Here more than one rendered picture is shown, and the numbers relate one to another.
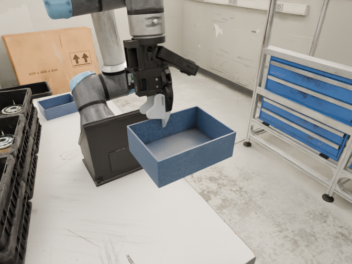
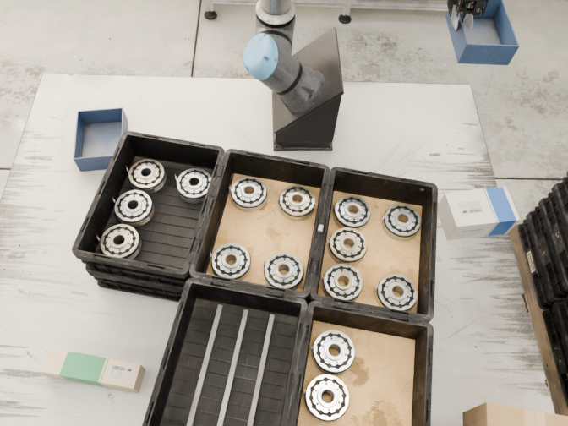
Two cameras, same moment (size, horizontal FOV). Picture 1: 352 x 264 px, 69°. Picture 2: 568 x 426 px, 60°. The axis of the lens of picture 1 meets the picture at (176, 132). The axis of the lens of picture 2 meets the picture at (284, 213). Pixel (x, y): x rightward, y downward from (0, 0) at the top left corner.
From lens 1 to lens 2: 1.51 m
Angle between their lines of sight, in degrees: 49
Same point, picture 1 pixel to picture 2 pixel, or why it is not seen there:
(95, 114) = (314, 78)
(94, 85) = (286, 48)
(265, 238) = not seen: hidden behind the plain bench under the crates
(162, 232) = (420, 125)
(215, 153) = (501, 23)
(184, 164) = (509, 40)
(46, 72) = not seen: outside the picture
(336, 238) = (385, 51)
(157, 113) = (470, 20)
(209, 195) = not seen: hidden behind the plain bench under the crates
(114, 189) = (345, 138)
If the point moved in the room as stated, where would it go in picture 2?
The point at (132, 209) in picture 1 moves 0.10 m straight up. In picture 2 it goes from (381, 134) to (388, 115)
